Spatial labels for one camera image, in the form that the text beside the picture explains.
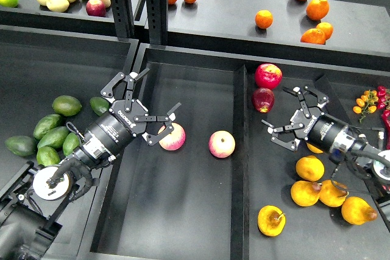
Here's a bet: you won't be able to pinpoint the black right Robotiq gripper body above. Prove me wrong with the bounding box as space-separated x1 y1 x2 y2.
290 107 356 153

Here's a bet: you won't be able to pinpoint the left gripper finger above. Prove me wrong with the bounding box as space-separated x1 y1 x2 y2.
101 68 149 113
133 102 182 146

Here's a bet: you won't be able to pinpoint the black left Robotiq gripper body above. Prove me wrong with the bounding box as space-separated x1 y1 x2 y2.
83 99 149 164

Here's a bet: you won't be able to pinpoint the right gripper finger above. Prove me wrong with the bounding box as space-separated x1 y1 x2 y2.
261 119 303 152
282 85 328 119

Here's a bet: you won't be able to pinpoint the green avocado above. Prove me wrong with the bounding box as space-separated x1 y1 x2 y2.
33 113 65 140
52 95 82 117
90 96 110 116

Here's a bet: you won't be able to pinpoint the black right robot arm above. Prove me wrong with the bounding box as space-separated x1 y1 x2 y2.
262 85 389 207

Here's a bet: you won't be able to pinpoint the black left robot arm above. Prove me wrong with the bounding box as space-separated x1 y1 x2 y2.
1 69 180 259

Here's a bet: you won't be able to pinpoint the yellow pear upper pile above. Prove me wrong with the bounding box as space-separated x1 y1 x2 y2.
296 155 325 181

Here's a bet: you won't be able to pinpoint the pink apple left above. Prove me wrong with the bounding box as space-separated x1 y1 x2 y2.
159 122 186 151

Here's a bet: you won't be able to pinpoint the pink apple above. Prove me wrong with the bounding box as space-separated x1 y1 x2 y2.
208 130 235 158
159 122 186 151

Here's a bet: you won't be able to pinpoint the bright red apple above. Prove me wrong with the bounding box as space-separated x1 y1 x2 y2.
254 63 283 90

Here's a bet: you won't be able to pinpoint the dark red apple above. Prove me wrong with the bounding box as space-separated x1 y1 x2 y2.
252 88 275 113

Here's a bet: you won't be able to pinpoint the orange cherry tomato bunch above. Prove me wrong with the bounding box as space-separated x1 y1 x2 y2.
352 90 378 123

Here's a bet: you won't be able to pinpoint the orange on shelf front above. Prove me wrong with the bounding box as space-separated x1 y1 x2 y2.
300 28 326 44

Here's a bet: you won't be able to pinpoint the red chili peppers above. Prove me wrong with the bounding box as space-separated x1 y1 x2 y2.
377 86 390 150

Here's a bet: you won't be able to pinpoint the orange on shelf right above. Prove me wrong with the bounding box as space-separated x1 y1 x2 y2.
316 22 333 40

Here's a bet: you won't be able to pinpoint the pink apple right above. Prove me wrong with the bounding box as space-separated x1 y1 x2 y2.
208 130 235 158

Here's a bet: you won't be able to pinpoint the black left tray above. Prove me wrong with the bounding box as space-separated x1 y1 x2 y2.
1 26 139 259

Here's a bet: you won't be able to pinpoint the black tray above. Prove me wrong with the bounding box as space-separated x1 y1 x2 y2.
1 26 139 259
97 45 389 259

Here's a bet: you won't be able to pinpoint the orange on shelf middle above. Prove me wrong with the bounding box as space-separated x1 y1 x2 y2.
255 10 274 29

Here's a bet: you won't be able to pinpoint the black centre tray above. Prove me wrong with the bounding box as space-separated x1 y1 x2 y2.
97 45 389 259

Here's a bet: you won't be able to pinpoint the large orange on shelf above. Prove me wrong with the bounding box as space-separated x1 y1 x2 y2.
306 0 330 21

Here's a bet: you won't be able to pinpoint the red apple on shelf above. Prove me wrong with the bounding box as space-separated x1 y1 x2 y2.
86 0 106 17

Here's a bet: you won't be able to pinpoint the green avocado by tray wall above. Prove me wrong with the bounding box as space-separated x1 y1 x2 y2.
90 96 110 116

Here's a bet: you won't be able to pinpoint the black shelf post left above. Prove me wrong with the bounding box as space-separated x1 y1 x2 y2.
111 0 135 38

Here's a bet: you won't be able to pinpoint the black shelf post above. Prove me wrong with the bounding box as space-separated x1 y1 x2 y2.
111 0 135 38
146 0 168 45

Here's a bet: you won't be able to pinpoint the black shelf post right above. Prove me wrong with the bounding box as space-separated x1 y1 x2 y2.
146 0 168 45

